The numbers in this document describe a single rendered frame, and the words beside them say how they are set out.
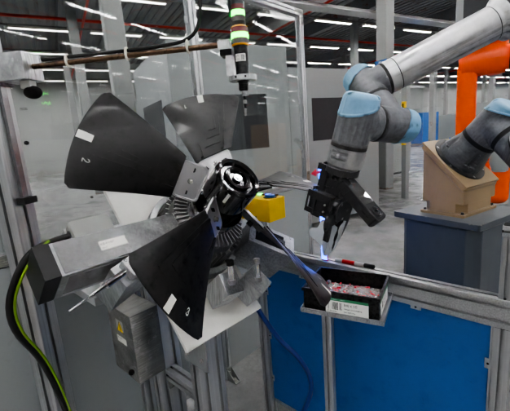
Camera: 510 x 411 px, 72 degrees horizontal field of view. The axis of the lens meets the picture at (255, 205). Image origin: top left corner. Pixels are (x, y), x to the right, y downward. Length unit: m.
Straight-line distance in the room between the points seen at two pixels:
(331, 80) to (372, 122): 4.35
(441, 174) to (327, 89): 3.79
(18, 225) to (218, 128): 0.65
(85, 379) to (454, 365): 1.31
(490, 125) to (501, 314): 0.56
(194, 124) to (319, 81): 4.00
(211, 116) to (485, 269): 1.00
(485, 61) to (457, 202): 3.51
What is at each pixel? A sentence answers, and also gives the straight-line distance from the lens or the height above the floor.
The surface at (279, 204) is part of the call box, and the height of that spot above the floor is 1.04.
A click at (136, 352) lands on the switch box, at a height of 0.73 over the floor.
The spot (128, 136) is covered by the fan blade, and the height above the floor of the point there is 1.34.
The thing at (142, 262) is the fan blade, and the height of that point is 1.13.
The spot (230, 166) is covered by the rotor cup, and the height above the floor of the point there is 1.25.
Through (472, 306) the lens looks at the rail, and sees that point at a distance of 1.14.
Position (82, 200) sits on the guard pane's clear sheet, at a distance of 1.47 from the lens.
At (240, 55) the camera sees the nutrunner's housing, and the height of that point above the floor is 1.51.
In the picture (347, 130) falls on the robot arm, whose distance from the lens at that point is 0.73.
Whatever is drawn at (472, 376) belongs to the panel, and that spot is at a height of 0.60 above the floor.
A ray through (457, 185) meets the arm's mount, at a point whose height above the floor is 1.11.
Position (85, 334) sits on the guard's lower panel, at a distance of 1.58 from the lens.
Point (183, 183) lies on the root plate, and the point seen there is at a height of 1.22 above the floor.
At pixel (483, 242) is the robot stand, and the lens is 1.33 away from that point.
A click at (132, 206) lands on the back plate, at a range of 1.03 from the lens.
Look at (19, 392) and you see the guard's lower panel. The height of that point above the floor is 0.51.
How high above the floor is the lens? 1.32
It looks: 11 degrees down
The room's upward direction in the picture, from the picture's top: 4 degrees counter-clockwise
